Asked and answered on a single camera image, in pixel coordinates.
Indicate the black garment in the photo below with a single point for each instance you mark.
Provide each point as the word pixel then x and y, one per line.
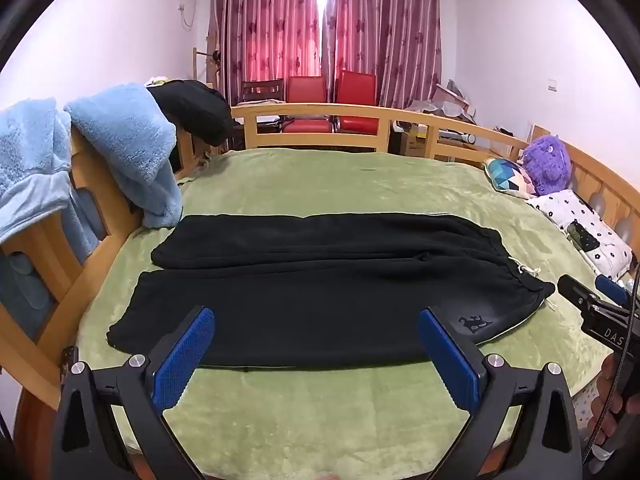
pixel 195 107

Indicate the cardboard box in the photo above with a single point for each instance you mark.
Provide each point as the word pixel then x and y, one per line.
pixel 450 96

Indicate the black pants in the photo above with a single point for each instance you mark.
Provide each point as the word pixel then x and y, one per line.
pixel 325 310

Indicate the light blue fleece garment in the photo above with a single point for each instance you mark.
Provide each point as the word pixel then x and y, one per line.
pixel 27 160
pixel 125 130

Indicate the person's right hand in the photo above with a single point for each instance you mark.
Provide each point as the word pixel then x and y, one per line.
pixel 611 377

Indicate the wooden coat rack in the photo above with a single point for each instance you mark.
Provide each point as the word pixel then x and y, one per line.
pixel 212 62

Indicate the white wall switch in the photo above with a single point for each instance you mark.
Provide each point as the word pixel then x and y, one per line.
pixel 552 85

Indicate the red patterned curtain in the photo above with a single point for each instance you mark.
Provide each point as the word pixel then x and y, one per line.
pixel 265 25
pixel 385 25

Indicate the purple plush toy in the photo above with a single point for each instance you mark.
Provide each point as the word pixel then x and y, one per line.
pixel 547 162

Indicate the green fleece blanket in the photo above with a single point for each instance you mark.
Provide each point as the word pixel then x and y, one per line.
pixel 325 185

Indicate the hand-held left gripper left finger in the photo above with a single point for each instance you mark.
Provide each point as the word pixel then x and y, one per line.
pixel 182 360

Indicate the geometric patterned pillow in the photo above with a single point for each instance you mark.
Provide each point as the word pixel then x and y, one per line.
pixel 510 177

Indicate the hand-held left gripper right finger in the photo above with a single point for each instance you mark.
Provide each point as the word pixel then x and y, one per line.
pixel 450 360

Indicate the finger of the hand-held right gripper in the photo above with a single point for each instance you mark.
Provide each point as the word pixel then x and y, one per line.
pixel 575 287
pixel 612 287

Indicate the dark wooden chair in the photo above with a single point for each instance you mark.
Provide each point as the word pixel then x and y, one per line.
pixel 262 91

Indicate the white floral pillow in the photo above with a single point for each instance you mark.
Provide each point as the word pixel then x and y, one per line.
pixel 565 212

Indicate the wooden bed frame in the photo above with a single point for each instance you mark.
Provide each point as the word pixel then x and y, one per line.
pixel 310 109

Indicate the dark green pouch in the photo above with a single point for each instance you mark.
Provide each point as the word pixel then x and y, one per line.
pixel 584 235

